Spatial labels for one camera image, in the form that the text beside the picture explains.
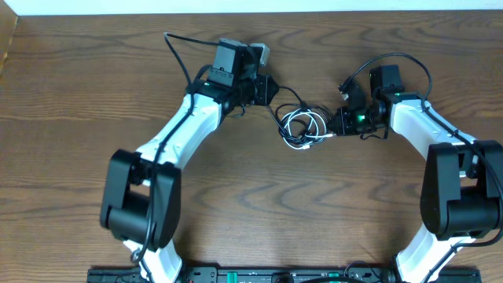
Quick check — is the white USB cable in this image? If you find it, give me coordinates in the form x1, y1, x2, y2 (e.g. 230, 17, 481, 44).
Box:
281, 108, 338, 151

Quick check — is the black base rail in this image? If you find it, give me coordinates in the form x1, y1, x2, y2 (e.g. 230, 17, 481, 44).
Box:
86, 262, 483, 283

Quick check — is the black left camera cable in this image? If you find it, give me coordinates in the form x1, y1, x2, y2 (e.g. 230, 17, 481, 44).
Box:
131, 31, 221, 276

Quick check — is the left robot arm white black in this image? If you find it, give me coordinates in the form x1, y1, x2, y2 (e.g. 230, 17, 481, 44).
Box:
100, 38, 279, 282

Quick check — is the black camera cable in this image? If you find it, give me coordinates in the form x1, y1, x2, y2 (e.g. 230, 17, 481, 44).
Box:
131, 31, 221, 276
340, 52, 503, 283

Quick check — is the black right camera cable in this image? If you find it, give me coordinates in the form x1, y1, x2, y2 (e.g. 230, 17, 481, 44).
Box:
340, 52, 503, 283

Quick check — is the cardboard panel at left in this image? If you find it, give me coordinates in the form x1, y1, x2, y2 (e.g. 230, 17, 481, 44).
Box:
0, 0, 18, 72

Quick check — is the black USB cable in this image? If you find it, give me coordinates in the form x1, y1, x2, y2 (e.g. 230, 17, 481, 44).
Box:
265, 85, 335, 147

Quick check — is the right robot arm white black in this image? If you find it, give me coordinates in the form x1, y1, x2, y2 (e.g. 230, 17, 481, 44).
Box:
329, 65, 502, 282

